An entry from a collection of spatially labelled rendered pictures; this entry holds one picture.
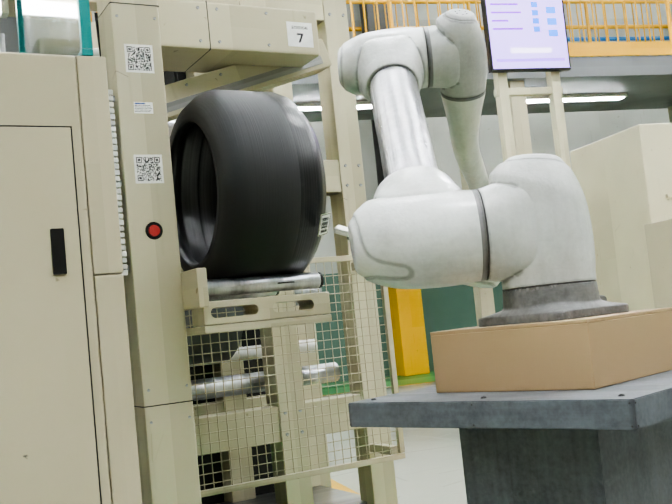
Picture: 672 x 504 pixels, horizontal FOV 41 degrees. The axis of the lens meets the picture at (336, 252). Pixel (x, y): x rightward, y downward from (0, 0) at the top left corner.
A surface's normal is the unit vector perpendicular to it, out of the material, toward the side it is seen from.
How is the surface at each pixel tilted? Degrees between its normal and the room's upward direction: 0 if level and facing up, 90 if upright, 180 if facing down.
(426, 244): 100
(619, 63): 90
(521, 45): 90
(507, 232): 92
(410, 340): 90
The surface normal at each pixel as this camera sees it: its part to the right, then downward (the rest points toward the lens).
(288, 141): 0.43, -0.40
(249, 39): 0.47, -0.11
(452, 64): 0.20, 0.47
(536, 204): -0.22, -0.11
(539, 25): 0.27, -0.10
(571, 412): -0.70, 0.02
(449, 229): 0.00, -0.17
